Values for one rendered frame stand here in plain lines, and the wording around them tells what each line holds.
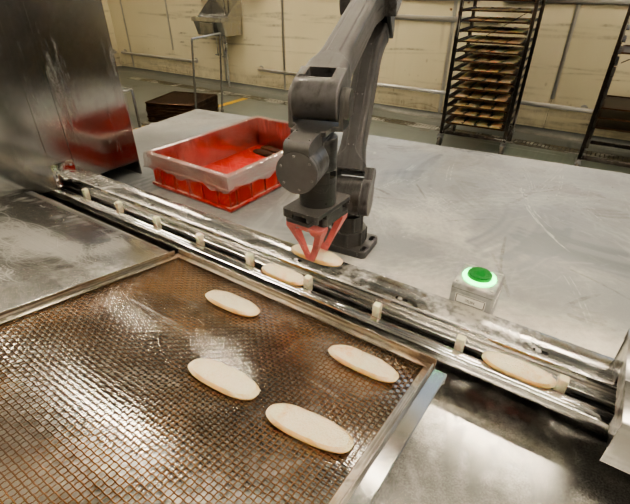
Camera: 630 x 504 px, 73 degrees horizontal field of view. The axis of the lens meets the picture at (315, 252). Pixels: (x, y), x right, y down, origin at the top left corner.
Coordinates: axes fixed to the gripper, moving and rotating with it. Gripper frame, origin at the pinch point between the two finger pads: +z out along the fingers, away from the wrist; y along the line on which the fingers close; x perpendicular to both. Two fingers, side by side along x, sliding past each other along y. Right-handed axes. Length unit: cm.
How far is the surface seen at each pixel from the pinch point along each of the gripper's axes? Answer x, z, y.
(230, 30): 412, 4, 418
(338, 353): -13.6, 3.4, -15.6
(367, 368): -18.0, 3.3, -15.9
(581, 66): -3, 19, 441
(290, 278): 5.8, 7.8, 0.0
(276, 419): -14.2, 1.3, -29.4
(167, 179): 63, 8, 20
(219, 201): 42.6, 8.9, 19.1
